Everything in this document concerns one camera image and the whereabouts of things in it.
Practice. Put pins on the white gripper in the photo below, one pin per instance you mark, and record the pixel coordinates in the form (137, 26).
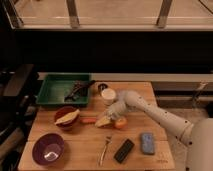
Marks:
(114, 112)

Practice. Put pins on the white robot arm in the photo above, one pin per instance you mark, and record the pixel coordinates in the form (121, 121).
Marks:
(196, 137)

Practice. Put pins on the white metal cup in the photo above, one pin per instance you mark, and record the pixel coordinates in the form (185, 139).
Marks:
(108, 95)

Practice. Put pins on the small dark cup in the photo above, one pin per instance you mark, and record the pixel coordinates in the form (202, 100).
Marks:
(101, 87)

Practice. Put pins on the orange apple fruit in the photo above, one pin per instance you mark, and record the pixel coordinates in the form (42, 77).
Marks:
(120, 123)

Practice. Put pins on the silver fork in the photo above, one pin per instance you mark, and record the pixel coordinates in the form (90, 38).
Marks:
(107, 141)

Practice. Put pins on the black rectangular block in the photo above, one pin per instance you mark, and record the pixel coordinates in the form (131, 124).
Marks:
(123, 151)

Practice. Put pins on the dark utensil in tray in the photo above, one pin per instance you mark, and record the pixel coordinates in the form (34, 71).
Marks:
(79, 89)

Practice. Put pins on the red bowl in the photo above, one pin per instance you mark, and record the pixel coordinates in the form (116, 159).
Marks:
(63, 111)

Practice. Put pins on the wooden cutting board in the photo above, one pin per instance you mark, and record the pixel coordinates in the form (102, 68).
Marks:
(84, 144)

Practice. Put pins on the blue sponge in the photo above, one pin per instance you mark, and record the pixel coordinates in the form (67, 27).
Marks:
(147, 143)

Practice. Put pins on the green plastic tray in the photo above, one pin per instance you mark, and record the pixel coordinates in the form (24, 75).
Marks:
(55, 87)

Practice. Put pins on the purple bowl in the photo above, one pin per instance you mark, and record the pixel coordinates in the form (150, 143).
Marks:
(48, 149)

